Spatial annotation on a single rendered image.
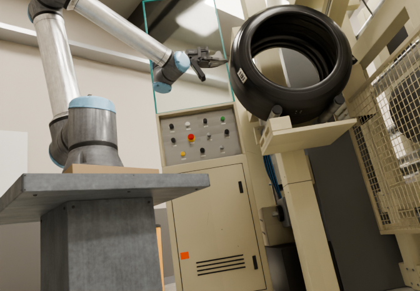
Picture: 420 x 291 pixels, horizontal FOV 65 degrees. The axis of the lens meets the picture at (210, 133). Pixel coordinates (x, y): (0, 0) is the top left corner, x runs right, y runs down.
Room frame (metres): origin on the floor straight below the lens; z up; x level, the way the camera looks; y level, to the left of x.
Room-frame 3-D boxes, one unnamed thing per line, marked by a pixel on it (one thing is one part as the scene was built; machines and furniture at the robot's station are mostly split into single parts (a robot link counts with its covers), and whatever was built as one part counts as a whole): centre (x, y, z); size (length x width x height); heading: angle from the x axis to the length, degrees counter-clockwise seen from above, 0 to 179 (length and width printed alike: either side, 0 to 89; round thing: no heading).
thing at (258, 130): (1.72, -0.44, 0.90); 0.40 x 0.03 x 0.10; 92
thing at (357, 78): (1.78, -0.81, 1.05); 0.20 x 0.15 x 0.30; 2
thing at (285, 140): (1.54, -0.44, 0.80); 0.37 x 0.36 x 0.02; 92
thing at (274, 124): (1.54, -0.30, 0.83); 0.36 x 0.09 x 0.06; 2
